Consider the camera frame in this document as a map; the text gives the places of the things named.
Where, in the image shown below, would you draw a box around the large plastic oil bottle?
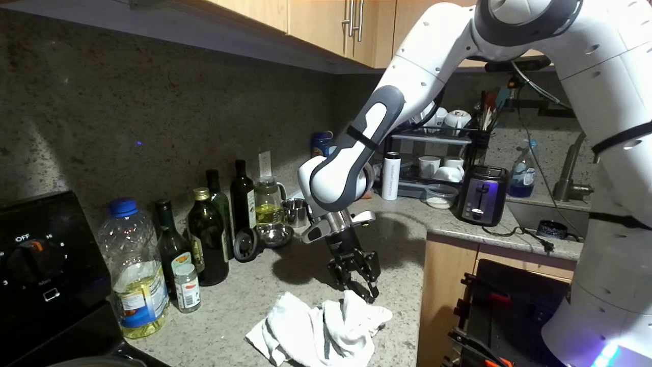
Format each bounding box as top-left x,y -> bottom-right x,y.
97,197 -> 172,341

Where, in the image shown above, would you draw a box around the slim dark green bottle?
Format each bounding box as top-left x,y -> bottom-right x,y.
205,168 -> 237,262

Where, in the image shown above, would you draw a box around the wooden lower cabinet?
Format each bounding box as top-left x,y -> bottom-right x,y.
416,236 -> 579,367

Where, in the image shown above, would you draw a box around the wooden upper cabinets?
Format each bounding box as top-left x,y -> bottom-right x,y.
203,0 -> 477,72

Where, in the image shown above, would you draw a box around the dark bottle with white label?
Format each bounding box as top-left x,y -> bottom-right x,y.
231,159 -> 261,240

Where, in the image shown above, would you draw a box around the gold-capped olive oil bottle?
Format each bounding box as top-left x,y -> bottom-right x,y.
183,185 -> 231,287

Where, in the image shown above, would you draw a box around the small metal bowl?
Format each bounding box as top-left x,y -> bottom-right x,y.
255,223 -> 295,249

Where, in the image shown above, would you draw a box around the blue canister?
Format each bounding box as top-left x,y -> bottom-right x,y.
310,128 -> 337,158

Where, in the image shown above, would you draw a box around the black stove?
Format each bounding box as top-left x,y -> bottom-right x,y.
0,189 -> 172,367

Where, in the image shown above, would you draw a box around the white tumbler bottle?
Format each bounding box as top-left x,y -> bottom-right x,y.
382,148 -> 404,201

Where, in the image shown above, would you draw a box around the black round lid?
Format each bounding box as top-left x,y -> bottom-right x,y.
231,228 -> 261,266

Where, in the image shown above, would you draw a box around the black robot cart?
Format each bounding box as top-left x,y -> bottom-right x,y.
447,256 -> 575,367

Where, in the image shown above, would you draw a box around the white crumpled towel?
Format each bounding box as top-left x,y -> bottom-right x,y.
244,290 -> 396,367

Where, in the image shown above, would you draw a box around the clear dish soap bottle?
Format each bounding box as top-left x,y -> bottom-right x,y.
507,138 -> 538,200

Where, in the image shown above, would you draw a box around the black dish rack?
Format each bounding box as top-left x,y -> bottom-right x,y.
387,93 -> 494,205

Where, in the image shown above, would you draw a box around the black power cable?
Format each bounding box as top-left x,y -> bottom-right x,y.
481,220 -> 557,254

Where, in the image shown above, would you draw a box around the black toaster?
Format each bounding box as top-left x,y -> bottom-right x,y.
452,164 -> 511,228

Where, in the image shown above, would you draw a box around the small white-labelled jar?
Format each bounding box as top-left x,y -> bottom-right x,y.
170,259 -> 205,315

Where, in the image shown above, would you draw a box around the glass oil cruet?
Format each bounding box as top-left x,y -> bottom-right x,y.
254,148 -> 289,231

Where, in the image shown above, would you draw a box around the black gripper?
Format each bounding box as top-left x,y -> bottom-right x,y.
324,226 -> 384,305

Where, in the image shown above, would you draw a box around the small white dish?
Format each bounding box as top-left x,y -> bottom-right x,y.
425,193 -> 455,210

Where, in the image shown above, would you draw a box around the metal sink faucet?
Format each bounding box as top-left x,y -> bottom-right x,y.
551,130 -> 593,204

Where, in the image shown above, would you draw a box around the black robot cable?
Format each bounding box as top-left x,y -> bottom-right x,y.
507,59 -> 575,112

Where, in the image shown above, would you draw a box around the white bowl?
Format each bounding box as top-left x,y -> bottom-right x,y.
443,109 -> 476,130

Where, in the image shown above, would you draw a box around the dark glass wine bottle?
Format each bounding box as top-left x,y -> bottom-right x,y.
153,197 -> 197,302

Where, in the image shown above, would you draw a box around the white mug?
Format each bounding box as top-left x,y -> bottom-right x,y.
439,159 -> 469,185
416,155 -> 445,182

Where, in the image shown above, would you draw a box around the black orange clamp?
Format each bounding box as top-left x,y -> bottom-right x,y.
448,327 -> 516,367
459,271 -> 514,309

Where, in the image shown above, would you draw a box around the black utensil holder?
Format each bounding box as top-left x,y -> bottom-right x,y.
469,87 -> 502,172

